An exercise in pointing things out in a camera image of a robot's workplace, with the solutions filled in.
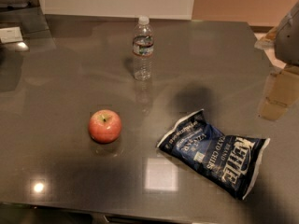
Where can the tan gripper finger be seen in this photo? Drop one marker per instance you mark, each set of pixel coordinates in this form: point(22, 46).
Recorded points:
point(267, 41)
point(281, 91)

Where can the blue Kettle chip bag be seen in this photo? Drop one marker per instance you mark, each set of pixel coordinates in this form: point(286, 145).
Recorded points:
point(230, 161)

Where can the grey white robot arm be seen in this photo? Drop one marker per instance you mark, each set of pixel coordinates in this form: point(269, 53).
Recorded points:
point(286, 47)

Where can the clear plastic water bottle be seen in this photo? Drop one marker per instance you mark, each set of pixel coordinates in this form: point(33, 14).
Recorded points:
point(143, 47)

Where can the red apple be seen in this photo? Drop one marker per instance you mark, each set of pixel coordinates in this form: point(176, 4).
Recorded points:
point(104, 126)

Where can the white card on counter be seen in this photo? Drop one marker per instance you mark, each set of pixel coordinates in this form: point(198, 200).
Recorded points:
point(10, 35)

